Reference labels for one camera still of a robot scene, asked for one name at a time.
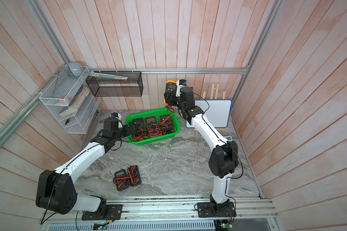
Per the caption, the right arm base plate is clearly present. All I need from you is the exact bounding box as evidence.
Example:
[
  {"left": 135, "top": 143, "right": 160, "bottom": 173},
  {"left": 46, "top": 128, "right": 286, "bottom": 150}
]
[{"left": 195, "top": 200, "right": 237, "bottom": 218}]

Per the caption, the book on wire shelf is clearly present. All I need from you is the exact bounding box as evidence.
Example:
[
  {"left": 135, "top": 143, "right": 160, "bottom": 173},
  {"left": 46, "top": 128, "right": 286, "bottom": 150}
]
[{"left": 59, "top": 86, "right": 90, "bottom": 117}]

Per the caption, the red ANENG multimeter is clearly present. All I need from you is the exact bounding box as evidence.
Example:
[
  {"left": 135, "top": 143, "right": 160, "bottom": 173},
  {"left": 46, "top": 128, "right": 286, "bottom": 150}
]
[{"left": 144, "top": 116, "right": 163, "bottom": 138}]

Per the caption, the blue framed whiteboard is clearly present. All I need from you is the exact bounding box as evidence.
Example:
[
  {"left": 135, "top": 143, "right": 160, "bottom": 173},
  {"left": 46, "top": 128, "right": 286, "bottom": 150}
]
[{"left": 185, "top": 100, "right": 232, "bottom": 128}]

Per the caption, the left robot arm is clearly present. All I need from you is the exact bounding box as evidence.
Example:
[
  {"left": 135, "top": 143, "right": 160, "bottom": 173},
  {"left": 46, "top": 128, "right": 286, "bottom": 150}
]
[{"left": 35, "top": 114, "right": 136, "bottom": 218}]

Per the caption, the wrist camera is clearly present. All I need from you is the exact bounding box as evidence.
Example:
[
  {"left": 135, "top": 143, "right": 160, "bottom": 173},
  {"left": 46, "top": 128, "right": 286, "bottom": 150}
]
[
  {"left": 176, "top": 79, "right": 187, "bottom": 97},
  {"left": 110, "top": 112, "right": 122, "bottom": 128}
]

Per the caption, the yellow black multimeter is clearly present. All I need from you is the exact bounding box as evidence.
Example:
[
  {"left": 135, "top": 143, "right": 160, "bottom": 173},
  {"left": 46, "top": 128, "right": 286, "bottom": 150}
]
[{"left": 164, "top": 80, "right": 176, "bottom": 105}]

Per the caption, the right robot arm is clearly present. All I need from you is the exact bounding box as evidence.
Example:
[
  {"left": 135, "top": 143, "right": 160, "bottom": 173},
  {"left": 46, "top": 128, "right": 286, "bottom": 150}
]
[{"left": 164, "top": 82, "right": 241, "bottom": 216}]

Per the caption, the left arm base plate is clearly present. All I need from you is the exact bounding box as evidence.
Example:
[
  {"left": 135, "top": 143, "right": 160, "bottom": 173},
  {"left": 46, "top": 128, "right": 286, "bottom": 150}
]
[{"left": 82, "top": 204, "right": 123, "bottom": 221}]

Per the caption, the grey computer mouse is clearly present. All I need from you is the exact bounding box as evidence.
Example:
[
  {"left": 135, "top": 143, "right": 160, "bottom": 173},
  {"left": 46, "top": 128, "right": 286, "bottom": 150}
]
[{"left": 67, "top": 62, "right": 83, "bottom": 78}]

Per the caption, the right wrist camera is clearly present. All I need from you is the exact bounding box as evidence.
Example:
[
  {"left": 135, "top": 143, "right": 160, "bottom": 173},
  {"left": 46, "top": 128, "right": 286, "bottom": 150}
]
[{"left": 176, "top": 79, "right": 187, "bottom": 97}]

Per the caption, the black mesh wall basket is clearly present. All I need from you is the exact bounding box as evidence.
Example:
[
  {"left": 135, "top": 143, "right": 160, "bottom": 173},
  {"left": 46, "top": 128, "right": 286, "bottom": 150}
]
[{"left": 86, "top": 71, "right": 144, "bottom": 97}]

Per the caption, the white wire wall shelf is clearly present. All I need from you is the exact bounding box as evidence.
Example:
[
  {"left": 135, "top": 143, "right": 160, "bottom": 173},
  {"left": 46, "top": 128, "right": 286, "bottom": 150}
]
[{"left": 40, "top": 64, "right": 100, "bottom": 134}]

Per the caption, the paper in mesh basket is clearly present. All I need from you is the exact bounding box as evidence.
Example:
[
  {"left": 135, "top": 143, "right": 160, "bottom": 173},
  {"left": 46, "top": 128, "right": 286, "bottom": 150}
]
[{"left": 89, "top": 71, "right": 128, "bottom": 80}]

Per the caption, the small black multimeter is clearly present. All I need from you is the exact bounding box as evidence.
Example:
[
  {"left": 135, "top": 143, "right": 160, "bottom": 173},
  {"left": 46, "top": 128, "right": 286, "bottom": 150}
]
[
  {"left": 127, "top": 165, "right": 142, "bottom": 187},
  {"left": 113, "top": 169, "right": 130, "bottom": 192}
]

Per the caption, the green plastic basket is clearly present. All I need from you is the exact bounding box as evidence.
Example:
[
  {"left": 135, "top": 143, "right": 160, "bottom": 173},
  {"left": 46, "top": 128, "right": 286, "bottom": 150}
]
[{"left": 124, "top": 108, "right": 181, "bottom": 146}]

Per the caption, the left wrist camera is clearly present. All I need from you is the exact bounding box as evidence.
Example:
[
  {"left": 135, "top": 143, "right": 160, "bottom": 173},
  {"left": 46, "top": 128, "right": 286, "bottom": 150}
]
[{"left": 110, "top": 112, "right": 122, "bottom": 128}]

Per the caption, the green DT9205A multimeter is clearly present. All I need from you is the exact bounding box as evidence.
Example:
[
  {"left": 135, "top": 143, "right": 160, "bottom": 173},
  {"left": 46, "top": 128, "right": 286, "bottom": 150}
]
[{"left": 160, "top": 115, "right": 174, "bottom": 135}]

